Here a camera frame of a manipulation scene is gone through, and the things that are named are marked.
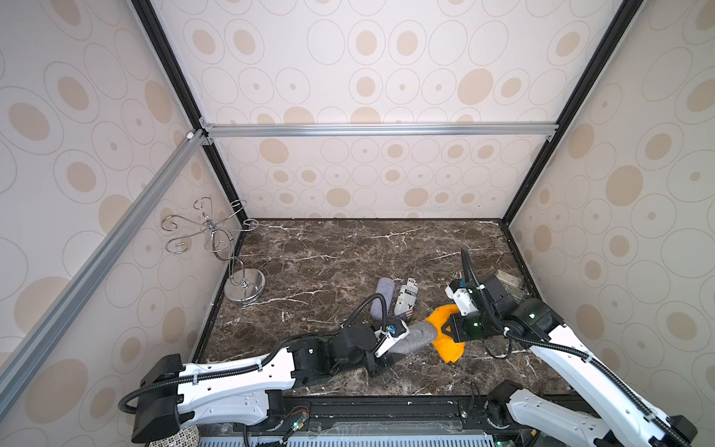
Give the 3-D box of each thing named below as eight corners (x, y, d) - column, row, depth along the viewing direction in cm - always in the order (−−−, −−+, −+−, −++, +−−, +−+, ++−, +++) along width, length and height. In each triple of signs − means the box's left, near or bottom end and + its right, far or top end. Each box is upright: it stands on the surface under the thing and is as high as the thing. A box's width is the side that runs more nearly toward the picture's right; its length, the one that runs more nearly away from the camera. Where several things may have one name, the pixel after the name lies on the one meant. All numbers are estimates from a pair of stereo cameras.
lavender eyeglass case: (368, 318, 93) (368, 314, 91) (378, 279, 103) (378, 275, 101) (387, 322, 92) (388, 318, 90) (395, 283, 102) (396, 279, 100)
